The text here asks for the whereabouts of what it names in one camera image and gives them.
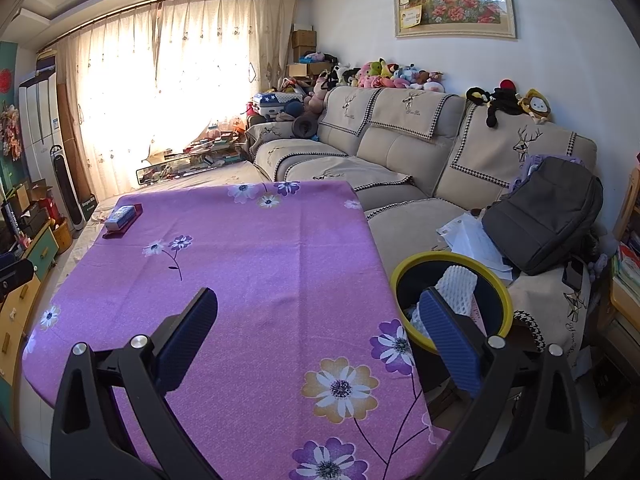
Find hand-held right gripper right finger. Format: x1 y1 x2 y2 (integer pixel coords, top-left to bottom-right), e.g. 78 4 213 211
415 286 586 480

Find wooden bookshelf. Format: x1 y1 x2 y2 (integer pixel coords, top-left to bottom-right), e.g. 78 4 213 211
610 167 640 341

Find blue tissue pack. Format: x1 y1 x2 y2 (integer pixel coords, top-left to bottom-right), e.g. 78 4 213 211
106 206 138 231

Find stack of cardboard boxes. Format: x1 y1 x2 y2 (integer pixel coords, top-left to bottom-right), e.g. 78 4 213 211
289 27 321 78

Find purple plush toy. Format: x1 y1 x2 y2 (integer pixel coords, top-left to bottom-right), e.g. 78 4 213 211
517 155 583 181

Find hanging flower decoration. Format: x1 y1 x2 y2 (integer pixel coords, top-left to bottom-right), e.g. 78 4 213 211
0 105 22 161

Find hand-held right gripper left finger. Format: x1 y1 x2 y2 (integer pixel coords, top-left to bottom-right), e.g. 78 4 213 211
50 287 221 480

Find white standing air conditioner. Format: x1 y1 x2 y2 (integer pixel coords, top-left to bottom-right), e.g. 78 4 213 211
19 77 63 196

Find cluttered glass coffee table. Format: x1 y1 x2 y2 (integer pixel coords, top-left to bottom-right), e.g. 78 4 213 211
136 132 248 186

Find black phone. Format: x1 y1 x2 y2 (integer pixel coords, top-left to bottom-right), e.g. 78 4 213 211
561 257 585 288

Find blue white suitcase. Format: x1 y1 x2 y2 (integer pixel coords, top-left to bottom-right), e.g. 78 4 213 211
252 92 303 120

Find yellow green drawer cabinet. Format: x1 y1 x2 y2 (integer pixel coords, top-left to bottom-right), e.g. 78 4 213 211
0 220 58 386

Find cream sheer curtain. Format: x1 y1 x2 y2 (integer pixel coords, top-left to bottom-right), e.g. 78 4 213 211
54 0 301 201

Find yellow plush toy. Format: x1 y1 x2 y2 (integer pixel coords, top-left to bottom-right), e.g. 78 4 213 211
518 88 553 123

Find white paper sheets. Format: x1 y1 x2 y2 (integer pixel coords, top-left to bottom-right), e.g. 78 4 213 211
436 212 516 281

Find pile of dark boxes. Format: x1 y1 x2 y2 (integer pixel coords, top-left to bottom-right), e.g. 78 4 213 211
2 180 61 241

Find beige sofa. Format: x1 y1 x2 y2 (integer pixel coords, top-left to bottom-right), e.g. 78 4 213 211
244 85 608 361

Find row of books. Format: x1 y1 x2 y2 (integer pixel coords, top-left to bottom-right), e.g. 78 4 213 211
612 242 640 293

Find white tower fan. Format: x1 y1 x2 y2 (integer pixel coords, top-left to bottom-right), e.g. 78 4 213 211
48 145 87 231

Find row of plush toys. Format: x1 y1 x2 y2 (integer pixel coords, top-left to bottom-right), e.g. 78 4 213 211
320 58 446 93

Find black monkey plush toy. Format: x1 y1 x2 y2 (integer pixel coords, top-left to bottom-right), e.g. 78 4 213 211
466 80 523 128

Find small box on maroon tray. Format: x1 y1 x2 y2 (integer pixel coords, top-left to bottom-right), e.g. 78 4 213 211
102 203 144 239

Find purple floral tablecloth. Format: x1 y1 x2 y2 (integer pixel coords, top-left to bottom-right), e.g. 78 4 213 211
21 180 451 480

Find white foam net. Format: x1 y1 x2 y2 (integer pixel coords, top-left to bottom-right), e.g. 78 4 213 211
435 266 478 317

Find grey neck pillow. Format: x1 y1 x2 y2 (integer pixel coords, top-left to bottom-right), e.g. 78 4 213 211
291 112 318 141

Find grey backpack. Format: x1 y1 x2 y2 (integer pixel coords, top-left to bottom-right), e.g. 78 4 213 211
482 156 604 276

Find yellow rimmed trash bin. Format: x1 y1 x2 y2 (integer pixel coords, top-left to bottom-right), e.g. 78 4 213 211
390 252 514 396

